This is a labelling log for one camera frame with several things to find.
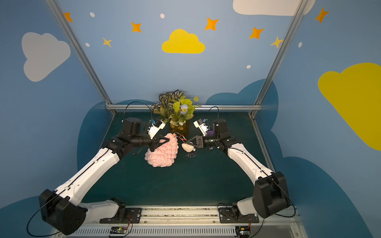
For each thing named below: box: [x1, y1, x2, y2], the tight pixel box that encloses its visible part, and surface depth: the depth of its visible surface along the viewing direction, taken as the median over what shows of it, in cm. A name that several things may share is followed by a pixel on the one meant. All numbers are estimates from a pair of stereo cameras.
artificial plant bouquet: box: [150, 89, 202, 130], surface depth 96 cm
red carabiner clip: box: [179, 134, 189, 144], surface depth 76 cm
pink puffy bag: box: [144, 132, 179, 168], surface depth 72 cm
